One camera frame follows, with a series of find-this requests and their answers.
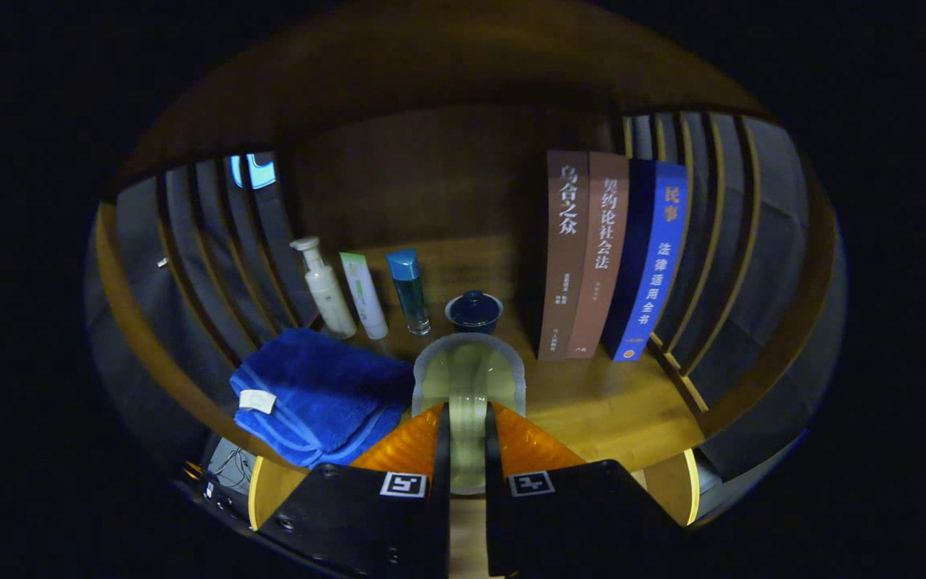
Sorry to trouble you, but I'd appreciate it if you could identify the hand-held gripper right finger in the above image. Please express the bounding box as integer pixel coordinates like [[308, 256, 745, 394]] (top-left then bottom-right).
[[483, 402, 685, 579]]

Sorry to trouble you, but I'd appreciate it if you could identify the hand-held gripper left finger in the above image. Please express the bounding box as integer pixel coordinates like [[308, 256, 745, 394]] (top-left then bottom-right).
[[258, 402, 452, 579]]

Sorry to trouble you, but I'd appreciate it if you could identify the pale green translucent pitcher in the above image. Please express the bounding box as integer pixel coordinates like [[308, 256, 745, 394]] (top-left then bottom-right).
[[412, 332, 527, 495]]

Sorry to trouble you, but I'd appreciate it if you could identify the wooden countertop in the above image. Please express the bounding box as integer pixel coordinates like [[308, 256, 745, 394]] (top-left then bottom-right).
[[214, 233, 709, 475]]

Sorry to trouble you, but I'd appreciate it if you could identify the brown wooden cabinet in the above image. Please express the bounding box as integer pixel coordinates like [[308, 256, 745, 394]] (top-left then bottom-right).
[[93, 0, 842, 532]]

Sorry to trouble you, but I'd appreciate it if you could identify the blue folded towel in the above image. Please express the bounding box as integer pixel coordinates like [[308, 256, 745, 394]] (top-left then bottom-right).
[[230, 328, 416, 469]]

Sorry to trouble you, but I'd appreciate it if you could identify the dark blue lidded cup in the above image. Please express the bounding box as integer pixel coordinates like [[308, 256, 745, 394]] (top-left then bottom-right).
[[445, 290, 504, 335]]

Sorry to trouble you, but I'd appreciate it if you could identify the teal capped bottle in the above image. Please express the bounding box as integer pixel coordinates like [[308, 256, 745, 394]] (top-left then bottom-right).
[[386, 248, 432, 336]]

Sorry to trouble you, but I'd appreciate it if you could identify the white green tube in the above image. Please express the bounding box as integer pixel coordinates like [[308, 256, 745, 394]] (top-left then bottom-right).
[[339, 252, 390, 340]]

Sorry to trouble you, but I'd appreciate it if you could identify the white pump bottle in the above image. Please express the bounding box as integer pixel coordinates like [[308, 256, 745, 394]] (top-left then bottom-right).
[[289, 236, 358, 340]]

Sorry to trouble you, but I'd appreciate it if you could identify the dark brown book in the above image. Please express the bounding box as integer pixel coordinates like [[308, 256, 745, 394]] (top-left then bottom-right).
[[538, 150, 590, 361]]

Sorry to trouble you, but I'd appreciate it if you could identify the reddish brown book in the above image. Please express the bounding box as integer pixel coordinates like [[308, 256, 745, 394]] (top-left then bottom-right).
[[566, 152, 630, 359]]

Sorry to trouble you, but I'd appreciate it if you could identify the blue book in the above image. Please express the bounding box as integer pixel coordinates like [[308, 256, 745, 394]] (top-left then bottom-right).
[[601, 159, 689, 363]]

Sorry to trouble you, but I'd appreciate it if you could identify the tangle of thin cables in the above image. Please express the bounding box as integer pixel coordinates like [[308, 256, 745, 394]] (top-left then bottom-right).
[[206, 438, 255, 499]]

